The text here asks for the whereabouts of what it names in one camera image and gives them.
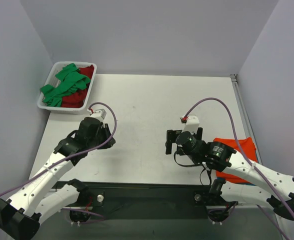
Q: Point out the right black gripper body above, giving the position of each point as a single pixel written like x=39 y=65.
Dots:
x=169 y=141

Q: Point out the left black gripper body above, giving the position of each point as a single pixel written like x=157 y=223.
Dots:
x=108 y=135

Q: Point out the green t shirt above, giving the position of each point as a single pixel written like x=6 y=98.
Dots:
x=70 y=80

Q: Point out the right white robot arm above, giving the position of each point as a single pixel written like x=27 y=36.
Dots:
x=266 y=187

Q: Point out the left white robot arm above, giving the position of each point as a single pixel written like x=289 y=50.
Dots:
x=22 y=214

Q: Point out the dark red t shirt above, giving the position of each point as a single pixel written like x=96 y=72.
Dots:
x=76 y=99

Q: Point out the folded blue t shirt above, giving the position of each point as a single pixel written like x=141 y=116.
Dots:
x=236 y=181

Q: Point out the folded orange t shirt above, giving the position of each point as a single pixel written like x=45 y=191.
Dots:
x=248 y=147

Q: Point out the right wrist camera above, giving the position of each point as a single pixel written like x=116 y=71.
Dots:
x=191 y=123

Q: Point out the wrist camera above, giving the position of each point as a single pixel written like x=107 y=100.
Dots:
x=191 y=123
x=98 y=114

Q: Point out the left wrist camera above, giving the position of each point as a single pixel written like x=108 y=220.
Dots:
x=98 y=114

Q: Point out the aluminium frame rail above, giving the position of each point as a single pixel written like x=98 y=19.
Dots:
x=244 y=115

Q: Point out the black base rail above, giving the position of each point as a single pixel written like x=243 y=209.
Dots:
x=142 y=201

